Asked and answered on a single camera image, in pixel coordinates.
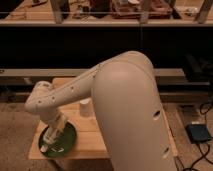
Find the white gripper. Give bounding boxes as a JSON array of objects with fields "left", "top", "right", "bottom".
[{"left": 47, "top": 113, "right": 67, "bottom": 137}]

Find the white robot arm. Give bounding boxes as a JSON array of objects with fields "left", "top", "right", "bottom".
[{"left": 25, "top": 51, "right": 177, "bottom": 171}]

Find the green ceramic bowl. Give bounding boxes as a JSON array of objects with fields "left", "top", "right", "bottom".
[{"left": 43, "top": 122, "right": 77, "bottom": 158}]

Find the white paper cup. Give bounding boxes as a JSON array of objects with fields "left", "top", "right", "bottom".
[{"left": 79, "top": 98, "right": 91, "bottom": 117}]

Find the wooden table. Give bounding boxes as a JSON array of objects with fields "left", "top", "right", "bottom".
[{"left": 28, "top": 77, "right": 178, "bottom": 160}]

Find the long background workbench shelf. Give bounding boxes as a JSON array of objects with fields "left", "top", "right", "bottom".
[{"left": 0, "top": 0, "right": 213, "bottom": 27}]

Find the black foot pedal box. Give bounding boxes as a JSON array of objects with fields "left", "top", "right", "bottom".
[{"left": 186, "top": 124, "right": 212, "bottom": 143}]

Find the black cable on floor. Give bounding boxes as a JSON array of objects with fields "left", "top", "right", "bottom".
[{"left": 174, "top": 98, "right": 213, "bottom": 171}]

